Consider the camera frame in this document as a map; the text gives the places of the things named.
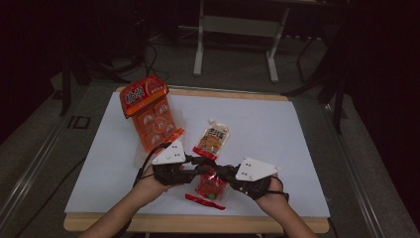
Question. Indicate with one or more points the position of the white metal table frame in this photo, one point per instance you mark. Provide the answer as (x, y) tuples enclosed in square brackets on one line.
[(237, 26)]

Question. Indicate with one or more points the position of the red snack packet black top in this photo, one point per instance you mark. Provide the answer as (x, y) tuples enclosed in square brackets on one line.
[(211, 186)]

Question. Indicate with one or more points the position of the red torn packet strip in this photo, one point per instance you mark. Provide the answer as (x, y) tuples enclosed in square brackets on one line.
[(204, 201)]

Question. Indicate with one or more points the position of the grey metal rail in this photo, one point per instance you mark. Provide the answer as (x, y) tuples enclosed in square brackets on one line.
[(356, 172), (29, 165)]

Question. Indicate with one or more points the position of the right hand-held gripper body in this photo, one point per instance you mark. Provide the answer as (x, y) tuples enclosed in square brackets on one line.
[(257, 169)]

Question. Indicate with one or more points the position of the white table mat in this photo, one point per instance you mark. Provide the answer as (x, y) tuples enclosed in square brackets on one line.
[(264, 125)]

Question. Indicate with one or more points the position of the black stand legs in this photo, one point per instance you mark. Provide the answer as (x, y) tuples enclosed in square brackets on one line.
[(336, 99), (66, 82)]

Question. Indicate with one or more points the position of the large orange snack packet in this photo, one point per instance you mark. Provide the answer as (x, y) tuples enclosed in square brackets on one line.
[(148, 112)]

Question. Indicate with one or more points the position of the person's left hand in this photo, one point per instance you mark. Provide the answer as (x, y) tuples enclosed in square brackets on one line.
[(150, 185)]

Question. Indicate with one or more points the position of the person's right hand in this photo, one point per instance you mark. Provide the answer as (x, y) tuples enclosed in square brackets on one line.
[(274, 193)]

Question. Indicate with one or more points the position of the beige sauce packet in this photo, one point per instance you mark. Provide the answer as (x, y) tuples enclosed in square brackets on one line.
[(213, 139)]

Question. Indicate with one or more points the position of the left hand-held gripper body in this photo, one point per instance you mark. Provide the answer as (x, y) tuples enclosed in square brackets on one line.
[(170, 154)]

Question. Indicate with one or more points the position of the clear plastic container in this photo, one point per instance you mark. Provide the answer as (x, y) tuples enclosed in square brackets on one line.
[(180, 115)]

